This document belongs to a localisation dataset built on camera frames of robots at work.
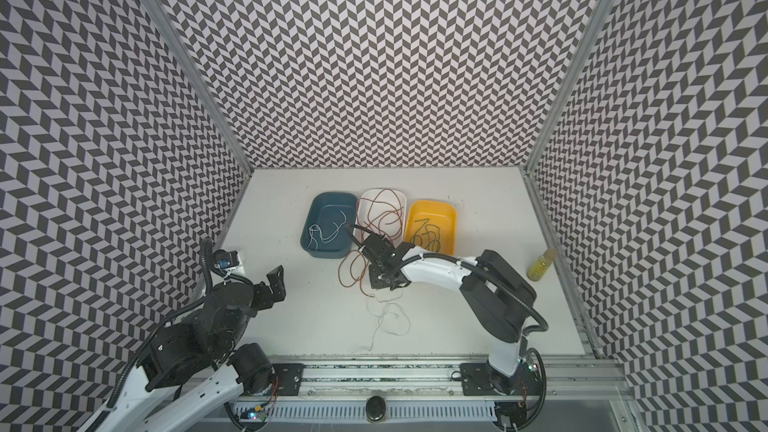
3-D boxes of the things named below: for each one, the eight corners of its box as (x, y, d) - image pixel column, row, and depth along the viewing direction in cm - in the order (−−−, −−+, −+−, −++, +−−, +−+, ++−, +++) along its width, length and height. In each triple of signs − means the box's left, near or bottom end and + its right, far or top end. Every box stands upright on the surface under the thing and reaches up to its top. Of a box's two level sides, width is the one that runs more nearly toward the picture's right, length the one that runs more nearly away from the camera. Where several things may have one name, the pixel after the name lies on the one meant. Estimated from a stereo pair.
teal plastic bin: (301, 258, 96) (296, 249, 91) (314, 202, 110) (310, 192, 106) (353, 258, 96) (350, 249, 91) (359, 202, 110) (357, 192, 106)
